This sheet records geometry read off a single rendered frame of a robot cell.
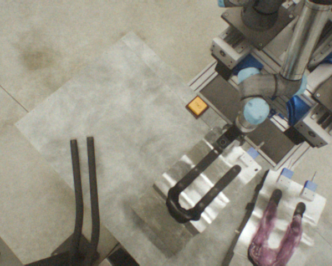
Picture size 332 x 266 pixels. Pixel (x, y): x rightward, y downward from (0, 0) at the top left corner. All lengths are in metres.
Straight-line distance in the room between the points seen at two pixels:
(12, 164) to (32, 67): 0.70
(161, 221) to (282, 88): 0.69
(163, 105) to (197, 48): 1.13
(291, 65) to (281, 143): 1.18
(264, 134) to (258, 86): 1.11
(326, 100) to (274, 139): 0.84
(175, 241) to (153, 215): 0.14
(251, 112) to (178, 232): 0.59
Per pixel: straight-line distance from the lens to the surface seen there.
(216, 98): 2.25
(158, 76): 1.62
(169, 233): 1.42
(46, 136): 1.59
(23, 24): 2.85
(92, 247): 1.36
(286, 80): 1.19
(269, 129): 2.28
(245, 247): 1.46
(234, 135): 1.28
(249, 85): 1.17
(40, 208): 2.38
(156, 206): 1.42
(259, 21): 1.48
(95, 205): 1.39
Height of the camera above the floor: 2.28
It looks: 75 degrees down
